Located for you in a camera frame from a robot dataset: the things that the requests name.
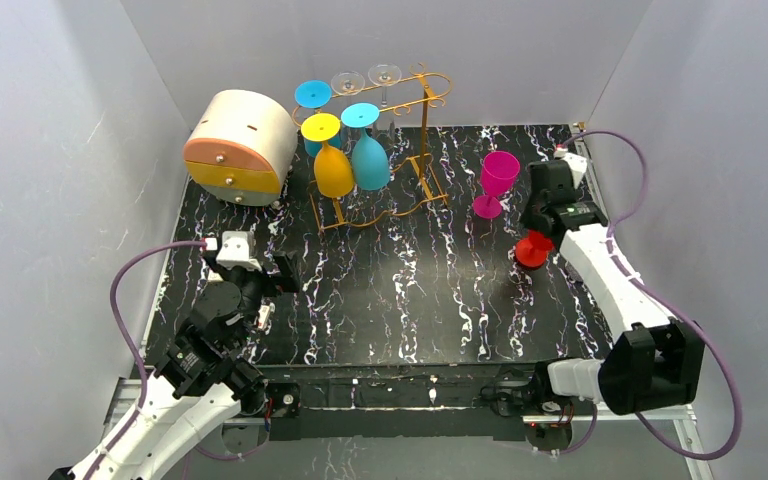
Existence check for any red wine glass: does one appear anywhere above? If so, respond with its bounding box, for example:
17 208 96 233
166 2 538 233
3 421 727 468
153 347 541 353
514 230 554 270

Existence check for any magenta wine glass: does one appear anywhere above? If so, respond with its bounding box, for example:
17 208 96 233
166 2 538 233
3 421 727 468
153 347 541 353
472 151 521 219

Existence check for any yellow wine glass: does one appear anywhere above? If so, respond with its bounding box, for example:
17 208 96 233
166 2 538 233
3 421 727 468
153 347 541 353
301 113 355 199

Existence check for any light blue wine glass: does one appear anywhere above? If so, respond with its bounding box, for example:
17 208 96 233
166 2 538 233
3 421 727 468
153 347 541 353
341 102 391 191

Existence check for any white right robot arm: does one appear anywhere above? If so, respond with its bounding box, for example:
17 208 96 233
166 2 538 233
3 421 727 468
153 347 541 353
515 153 705 415

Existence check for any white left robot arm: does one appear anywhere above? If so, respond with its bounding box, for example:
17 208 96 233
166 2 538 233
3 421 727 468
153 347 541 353
51 246 300 479

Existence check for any rear blue wine glass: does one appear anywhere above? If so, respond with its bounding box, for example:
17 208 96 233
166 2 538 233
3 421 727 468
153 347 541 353
294 80 342 158

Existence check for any clear wine glass left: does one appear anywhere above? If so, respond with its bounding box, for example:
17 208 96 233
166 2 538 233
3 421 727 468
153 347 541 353
330 71 366 96

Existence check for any clear wine glass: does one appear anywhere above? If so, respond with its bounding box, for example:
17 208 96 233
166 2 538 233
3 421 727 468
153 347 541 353
367 64 402 110
330 71 366 96

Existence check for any clear wine glass right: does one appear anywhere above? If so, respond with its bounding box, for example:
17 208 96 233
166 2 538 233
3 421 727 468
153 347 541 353
367 64 402 110

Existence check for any small white red box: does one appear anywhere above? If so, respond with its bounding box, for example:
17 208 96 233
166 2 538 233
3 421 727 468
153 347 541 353
256 303 275 332

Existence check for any small white card box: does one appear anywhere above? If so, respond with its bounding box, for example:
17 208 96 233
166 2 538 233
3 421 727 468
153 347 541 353
207 270 223 283

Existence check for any small clear plastic cup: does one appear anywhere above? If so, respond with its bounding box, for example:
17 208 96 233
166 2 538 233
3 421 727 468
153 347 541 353
565 260 584 284

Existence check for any round drawer storage box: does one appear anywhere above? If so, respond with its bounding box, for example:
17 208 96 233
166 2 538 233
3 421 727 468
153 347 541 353
182 89 298 207

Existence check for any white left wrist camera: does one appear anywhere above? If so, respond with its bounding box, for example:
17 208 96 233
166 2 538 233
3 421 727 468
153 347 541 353
202 231 261 273

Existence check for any gold wire glass rack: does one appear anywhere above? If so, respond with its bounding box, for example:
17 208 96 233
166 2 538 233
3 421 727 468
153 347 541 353
291 63 452 233

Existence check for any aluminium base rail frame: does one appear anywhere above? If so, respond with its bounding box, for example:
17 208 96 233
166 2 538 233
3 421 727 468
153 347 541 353
102 122 717 480

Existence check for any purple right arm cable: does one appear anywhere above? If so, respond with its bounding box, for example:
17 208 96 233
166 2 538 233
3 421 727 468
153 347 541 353
556 129 744 462

